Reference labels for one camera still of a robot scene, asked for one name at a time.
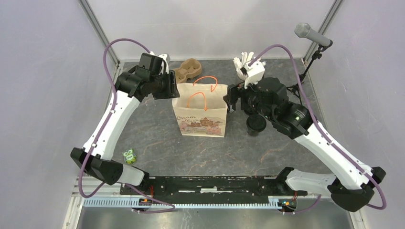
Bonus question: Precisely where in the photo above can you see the white toothed cable rail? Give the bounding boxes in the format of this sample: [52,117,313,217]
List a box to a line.
[83,197,295,210]

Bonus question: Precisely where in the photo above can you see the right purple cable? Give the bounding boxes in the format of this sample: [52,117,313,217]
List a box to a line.
[248,44,387,216]

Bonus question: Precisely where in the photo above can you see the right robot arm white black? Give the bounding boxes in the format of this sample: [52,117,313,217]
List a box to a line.
[224,78,386,212]

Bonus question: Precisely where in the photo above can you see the small green toy box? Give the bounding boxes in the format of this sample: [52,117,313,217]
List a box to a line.
[123,149,137,165]

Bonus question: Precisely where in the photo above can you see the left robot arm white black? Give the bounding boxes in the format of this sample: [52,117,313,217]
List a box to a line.
[71,53,180,195]

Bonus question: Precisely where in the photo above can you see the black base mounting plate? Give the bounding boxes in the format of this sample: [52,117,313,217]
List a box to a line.
[137,176,308,204]

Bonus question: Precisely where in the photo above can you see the white wrapped straws bundle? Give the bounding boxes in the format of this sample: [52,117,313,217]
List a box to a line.
[233,52,263,81]

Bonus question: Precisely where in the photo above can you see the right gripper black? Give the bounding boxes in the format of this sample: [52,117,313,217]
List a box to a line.
[224,76,275,122]

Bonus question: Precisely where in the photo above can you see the grey microphone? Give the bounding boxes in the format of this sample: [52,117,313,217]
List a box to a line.
[294,23,333,47]

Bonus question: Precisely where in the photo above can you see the brown paper bag orange handles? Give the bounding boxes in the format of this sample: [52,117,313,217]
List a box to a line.
[172,76,228,137]

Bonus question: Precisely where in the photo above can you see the black microphone tripod stand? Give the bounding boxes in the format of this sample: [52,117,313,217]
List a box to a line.
[287,44,325,105]

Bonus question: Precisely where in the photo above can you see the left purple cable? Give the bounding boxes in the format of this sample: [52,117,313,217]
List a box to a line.
[77,38,176,214]

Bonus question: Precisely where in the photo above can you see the purple cable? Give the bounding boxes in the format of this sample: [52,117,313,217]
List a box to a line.
[77,38,176,214]
[248,44,387,216]

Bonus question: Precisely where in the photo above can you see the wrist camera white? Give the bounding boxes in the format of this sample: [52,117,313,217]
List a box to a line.
[149,51,171,74]
[240,61,266,89]

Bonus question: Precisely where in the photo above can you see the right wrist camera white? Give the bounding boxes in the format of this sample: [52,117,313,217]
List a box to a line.
[240,61,266,89]

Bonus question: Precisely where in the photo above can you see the black plastic cup lid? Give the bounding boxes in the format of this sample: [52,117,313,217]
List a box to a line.
[246,114,267,132]

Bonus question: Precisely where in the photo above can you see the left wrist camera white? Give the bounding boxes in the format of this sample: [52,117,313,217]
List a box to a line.
[149,51,171,74]

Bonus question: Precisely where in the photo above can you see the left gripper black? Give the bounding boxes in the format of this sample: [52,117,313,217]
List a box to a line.
[150,70,180,100]

